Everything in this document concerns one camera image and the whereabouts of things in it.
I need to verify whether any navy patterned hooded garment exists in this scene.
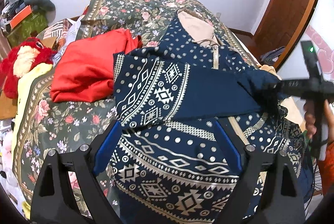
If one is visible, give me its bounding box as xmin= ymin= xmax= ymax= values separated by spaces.
xmin=113 ymin=13 xmax=313 ymax=223

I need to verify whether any person's right hand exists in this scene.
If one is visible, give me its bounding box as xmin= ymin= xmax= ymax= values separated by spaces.
xmin=303 ymin=98 xmax=334 ymax=145

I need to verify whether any floral green bedspread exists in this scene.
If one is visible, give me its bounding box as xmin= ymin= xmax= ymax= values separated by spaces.
xmin=13 ymin=0 xmax=259 ymax=204

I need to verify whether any brown wooden door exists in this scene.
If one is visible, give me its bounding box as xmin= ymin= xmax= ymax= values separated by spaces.
xmin=253 ymin=0 xmax=318 ymax=70

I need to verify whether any yellow cloth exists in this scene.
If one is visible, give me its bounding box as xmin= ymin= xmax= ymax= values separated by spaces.
xmin=10 ymin=63 xmax=54 ymax=151

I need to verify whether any red folded cloth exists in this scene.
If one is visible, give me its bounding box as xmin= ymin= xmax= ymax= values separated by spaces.
xmin=50 ymin=28 xmax=143 ymax=103

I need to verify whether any red plush toy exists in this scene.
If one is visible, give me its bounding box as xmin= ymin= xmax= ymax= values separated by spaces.
xmin=1 ymin=37 xmax=57 ymax=99

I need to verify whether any green box with clutter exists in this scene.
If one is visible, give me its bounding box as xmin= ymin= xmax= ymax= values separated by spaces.
xmin=7 ymin=12 xmax=48 ymax=48

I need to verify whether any orange box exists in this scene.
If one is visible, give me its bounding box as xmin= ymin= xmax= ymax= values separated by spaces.
xmin=10 ymin=5 xmax=32 ymax=29

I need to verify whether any grey pillow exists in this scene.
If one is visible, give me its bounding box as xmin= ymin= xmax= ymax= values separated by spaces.
xmin=24 ymin=0 xmax=56 ymax=12

